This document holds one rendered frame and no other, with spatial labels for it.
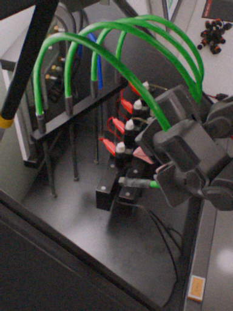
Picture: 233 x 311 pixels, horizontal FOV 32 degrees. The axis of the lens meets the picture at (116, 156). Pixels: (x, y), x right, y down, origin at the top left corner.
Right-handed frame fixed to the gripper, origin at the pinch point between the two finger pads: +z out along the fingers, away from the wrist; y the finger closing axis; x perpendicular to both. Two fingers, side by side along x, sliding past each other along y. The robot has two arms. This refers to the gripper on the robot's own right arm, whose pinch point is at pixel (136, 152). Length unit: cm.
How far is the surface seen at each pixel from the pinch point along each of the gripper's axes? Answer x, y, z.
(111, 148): 0.5, 3.3, 6.3
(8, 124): 32.6, 25.7, -26.7
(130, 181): 10.2, -1.0, -5.5
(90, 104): -7.8, 13.6, 13.3
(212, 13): -90, 3, 24
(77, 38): 7.6, 28.4, -17.5
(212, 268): -41, -93, 66
